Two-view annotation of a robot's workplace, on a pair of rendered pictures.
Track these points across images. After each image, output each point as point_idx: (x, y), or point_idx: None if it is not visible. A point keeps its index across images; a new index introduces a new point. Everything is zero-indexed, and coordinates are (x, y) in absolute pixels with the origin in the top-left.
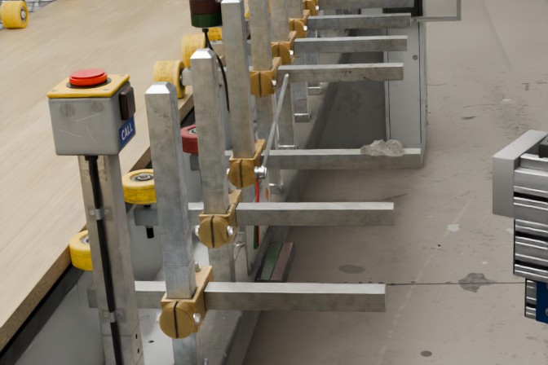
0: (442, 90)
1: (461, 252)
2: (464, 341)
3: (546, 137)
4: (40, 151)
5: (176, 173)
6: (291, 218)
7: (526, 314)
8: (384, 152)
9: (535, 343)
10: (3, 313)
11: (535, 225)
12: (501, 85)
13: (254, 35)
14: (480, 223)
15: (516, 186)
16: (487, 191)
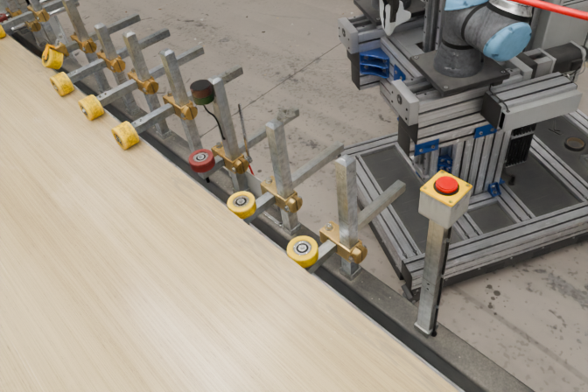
0: None
1: (170, 129)
2: (226, 169)
3: (405, 82)
4: (141, 224)
5: (356, 193)
6: (308, 174)
7: (409, 155)
8: (287, 116)
9: (251, 152)
10: (353, 313)
11: (427, 122)
12: (67, 27)
13: (177, 87)
14: None
15: (420, 110)
16: (140, 91)
